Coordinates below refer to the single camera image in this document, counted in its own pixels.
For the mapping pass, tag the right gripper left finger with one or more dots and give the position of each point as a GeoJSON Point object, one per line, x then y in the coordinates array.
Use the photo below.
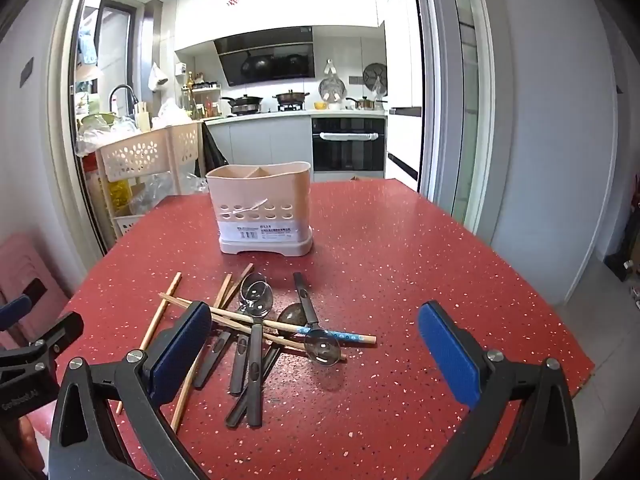
{"type": "Point", "coordinates": [85, 442]}

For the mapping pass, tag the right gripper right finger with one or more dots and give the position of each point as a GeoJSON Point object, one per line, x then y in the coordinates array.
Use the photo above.
{"type": "Point", "coordinates": [542, 442]}

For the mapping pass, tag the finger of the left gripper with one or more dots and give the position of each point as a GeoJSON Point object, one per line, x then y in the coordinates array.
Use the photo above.
{"type": "Point", "coordinates": [14, 310]}
{"type": "Point", "coordinates": [64, 332]}

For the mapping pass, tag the light wooden chopstick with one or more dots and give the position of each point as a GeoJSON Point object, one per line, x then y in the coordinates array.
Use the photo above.
{"type": "Point", "coordinates": [184, 392]}

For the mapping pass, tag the plain wooden chopstick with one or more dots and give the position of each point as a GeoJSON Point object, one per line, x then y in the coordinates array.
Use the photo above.
{"type": "Point", "coordinates": [245, 329]}

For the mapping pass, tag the grey spoon black handle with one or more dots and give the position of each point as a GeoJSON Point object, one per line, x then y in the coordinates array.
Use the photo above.
{"type": "Point", "coordinates": [256, 301]}

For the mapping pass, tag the blue patterned wooden chopstick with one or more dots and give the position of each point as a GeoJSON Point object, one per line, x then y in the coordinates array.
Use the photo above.
{"type": "Point", "coordinates": [283, 327]}

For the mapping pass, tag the thin wooden chopstick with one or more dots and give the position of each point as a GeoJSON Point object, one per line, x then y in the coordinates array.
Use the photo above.
{"type": "Point", "coordinates": [234, 287]}

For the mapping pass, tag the dark brown spoon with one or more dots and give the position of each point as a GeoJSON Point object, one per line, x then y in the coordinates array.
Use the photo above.
{"type": "Point", "coordinates": [250, 403]}

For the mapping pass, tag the clear spoon black handle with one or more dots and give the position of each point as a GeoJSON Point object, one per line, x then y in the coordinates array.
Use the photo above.
{"type": "Point", "coordinates": [322, 347]}

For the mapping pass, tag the clear grey spoon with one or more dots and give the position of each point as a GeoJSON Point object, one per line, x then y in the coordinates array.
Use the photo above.
{"type": "Point", "coordinates": [255, 349]}

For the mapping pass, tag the black kitchen faucet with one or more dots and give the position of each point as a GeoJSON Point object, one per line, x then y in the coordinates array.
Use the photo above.
{"type": "Point", "coordinates": [123, 101]}

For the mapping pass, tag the pink plastic stool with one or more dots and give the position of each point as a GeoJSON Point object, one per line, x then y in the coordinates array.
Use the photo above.
{"type": "Point", "coordinates": [23, 272]}

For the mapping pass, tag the beige perforated storage cart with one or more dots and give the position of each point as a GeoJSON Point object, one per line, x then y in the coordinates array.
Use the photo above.
{"type": "Point", "coordinates": [149, 153]}

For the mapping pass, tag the black hanging cloth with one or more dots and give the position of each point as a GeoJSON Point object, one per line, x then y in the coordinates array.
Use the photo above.
{"type": "Point", "coordinates": [212, 157]}

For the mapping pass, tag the pink utensil holder caddy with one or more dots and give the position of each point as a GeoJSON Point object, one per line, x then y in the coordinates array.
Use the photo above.
{"type": "Point", "coordinates": [262, 208]}

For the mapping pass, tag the black wok on stove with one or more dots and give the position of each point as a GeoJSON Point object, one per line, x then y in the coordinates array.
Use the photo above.
{"type": "Point", "coordinates": [244, 105]}

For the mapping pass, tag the brown pot on stove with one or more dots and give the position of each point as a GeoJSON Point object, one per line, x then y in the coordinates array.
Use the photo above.
{"type": "Point", "coordinates": [291, 100]}

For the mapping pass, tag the black built-in oven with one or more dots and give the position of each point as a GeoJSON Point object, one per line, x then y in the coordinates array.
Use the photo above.
{"type": "Point", "coordinates": [348, 143]}

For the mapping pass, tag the black range hood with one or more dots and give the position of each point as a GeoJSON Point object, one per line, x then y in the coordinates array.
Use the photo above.
{"type": "Point", "coordinates": [267, 55]}

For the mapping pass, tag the white refrigerator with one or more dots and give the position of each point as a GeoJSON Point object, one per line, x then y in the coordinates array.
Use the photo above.
{"type": "Point", "coordinates": [404, 90]}

